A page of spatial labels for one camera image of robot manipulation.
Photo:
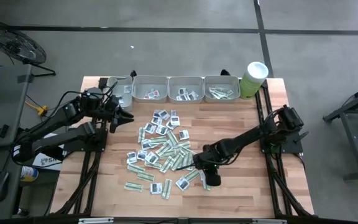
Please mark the white printed cardboard box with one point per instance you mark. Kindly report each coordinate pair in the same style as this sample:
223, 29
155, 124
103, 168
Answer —
47, 163

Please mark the green wipes canister white lid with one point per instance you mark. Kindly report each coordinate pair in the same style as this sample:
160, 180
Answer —
253, 84

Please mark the white and yellow can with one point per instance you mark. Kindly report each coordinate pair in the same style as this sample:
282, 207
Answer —
29, 173

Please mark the black floor fan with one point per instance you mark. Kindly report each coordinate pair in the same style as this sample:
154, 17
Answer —
14, 43

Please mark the black front frame rail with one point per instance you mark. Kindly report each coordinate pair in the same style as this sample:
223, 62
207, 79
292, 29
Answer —
151, 221

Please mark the black aluminium frame struts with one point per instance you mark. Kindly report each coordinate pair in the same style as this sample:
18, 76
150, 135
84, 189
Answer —
260, 105
87, 186

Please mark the small black desk device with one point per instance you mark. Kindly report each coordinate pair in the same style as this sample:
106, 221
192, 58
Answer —
0, 131

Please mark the white plastic bin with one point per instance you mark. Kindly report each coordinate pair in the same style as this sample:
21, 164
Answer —
194, 83
222, 81
148, 82
124, 81

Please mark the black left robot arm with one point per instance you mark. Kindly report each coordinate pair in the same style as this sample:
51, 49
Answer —
57, 116

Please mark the silver bracket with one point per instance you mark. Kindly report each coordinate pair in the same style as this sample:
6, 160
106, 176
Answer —
269, 221
96, 220

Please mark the black clamp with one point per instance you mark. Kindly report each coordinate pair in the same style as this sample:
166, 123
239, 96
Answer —
133, 74
225, 72

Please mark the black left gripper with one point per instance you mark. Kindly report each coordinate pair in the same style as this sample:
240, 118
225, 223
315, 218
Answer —
99, 104

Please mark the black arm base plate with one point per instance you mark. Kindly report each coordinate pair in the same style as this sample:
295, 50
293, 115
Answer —
291, 147
73, 146

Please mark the small white packet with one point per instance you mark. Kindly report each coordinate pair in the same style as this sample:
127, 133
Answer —
170, 125
172, 113
120, 100
127, 89

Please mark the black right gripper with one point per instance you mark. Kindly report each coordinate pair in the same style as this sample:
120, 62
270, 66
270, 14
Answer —
211, 157

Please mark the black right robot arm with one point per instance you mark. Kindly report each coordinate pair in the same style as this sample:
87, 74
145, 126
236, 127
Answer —
250, 135

